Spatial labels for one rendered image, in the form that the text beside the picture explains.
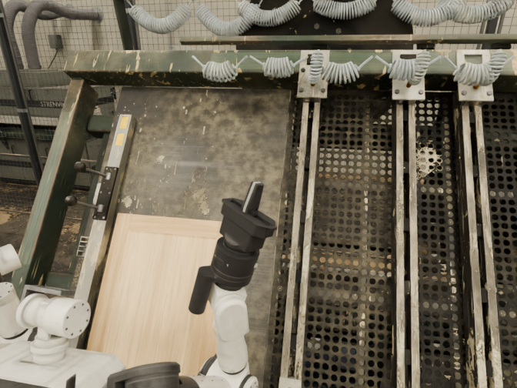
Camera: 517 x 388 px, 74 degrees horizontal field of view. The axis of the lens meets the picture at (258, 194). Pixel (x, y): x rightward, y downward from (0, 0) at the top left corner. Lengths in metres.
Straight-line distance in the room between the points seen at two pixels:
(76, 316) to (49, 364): 0.09
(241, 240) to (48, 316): 0.36
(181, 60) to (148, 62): 0.13
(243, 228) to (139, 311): 0.69
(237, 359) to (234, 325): 0.14
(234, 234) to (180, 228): 0.58
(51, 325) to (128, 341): 0.56
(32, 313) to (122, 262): 0.56
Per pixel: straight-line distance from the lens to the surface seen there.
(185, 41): 1.24
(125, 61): 1.51
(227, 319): 0.72
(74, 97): 1.60
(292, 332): 1.11
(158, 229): 1.25
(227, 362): 0.86
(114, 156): 1.39
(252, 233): 0.62
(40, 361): 0.78
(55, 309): 0.73
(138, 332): 1.25
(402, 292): 1.10
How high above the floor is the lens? 1.86
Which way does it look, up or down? 22 degrees down
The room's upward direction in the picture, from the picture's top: straight up
